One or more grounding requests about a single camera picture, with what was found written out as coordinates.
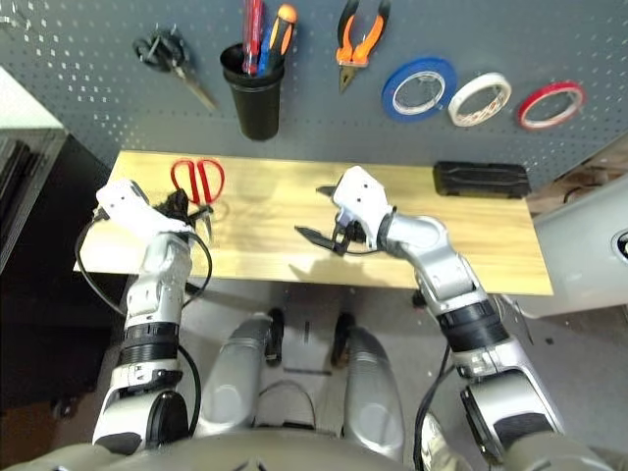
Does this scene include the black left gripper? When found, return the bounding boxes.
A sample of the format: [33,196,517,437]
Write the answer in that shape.
[156,191,216,246]

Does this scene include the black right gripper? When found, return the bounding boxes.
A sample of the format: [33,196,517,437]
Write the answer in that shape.
[293,183,374,256]

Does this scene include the red handled scissors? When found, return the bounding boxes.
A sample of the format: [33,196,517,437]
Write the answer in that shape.
[170,157,227,207]

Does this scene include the white tape roll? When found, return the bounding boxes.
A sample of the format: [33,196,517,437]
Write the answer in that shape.
[446,72,513,128]

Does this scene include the orange black needle-nose pliers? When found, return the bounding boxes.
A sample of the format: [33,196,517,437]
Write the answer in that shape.
[336,0,393,94]

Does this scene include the red clear handled screwdriver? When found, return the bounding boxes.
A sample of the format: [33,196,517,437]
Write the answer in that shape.
[239,0,265,78]

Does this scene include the dark grey pegboard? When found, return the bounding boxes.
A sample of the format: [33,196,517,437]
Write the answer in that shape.
[0,0,628,190]

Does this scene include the black cup holder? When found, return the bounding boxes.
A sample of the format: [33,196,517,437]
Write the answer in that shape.
[219,42,287,142]

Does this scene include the blue tape roll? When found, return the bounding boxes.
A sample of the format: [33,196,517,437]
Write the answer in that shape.
[381,57,458,124]

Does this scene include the black wheeled flight case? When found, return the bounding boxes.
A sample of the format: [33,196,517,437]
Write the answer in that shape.
[0,130,124,408]

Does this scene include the silver left robot leg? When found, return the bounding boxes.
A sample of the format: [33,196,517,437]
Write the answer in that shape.
[198,307,286,438]

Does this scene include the silver robot leg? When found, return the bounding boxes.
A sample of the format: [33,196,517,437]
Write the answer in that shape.
[198,307,286,438]
[331,312,406,460]

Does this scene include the black flat tool case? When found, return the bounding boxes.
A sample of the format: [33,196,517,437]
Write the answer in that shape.
[433,160,533,200]

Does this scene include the silver right robot leg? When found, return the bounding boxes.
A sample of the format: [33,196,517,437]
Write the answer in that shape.
[331,312,406,460]

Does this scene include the black ribbed plastic case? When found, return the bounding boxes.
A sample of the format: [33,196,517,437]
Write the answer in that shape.
[0,136,55,269]

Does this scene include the red tape roll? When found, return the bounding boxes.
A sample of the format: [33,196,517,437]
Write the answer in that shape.
[517,80,587,131]

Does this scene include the grey robot torso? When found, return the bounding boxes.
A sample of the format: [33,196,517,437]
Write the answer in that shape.
[28,425,628,471]

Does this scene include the white sneaker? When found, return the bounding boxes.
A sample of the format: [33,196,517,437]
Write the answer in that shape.
[421,414,462,471]

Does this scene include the large white grey machine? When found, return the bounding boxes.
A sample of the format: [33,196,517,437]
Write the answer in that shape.
[532,174,628,315]

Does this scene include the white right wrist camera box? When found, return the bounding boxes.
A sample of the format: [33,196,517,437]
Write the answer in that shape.
[332,165,396,249]

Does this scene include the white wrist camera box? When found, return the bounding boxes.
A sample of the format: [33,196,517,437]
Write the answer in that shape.
[95,180,192,236]
[332,165,396,249]

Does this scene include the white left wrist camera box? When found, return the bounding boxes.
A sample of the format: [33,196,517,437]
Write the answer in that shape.
[95,180,192,236]

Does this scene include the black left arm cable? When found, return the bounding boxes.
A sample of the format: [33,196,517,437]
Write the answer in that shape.
[74,215,213,438]

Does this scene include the blue handled screwdriver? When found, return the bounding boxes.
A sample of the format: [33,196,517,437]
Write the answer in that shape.
[258,33,276,75]

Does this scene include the black handled scissors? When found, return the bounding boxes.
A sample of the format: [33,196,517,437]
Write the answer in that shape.
[131,27,220,112]

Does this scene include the orange black handled screwdriver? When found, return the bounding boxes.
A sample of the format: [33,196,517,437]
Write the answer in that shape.
[267,3,299,75]

